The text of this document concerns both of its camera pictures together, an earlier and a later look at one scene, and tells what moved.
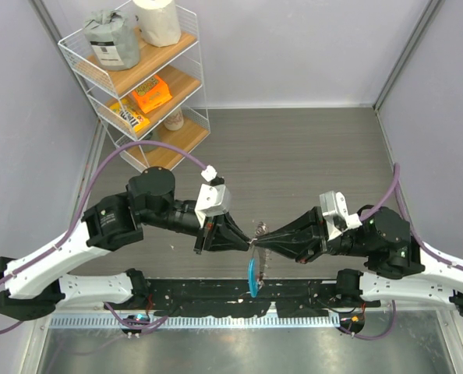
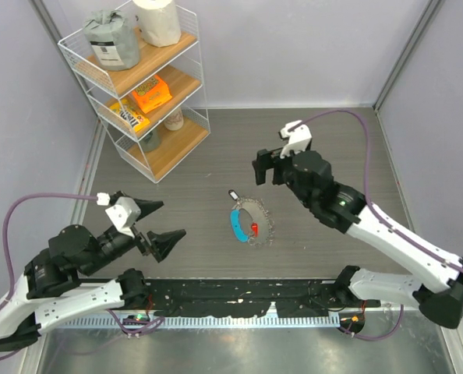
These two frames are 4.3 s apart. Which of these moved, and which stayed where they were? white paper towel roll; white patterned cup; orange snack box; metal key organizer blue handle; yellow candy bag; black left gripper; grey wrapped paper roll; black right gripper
Moved: black right gripper; metal key organizer blue handle; black left gripper
Stayed: grey wrapped paper roll; white paper towel roll; white patterned cup; orange snack box; yellow candy bag
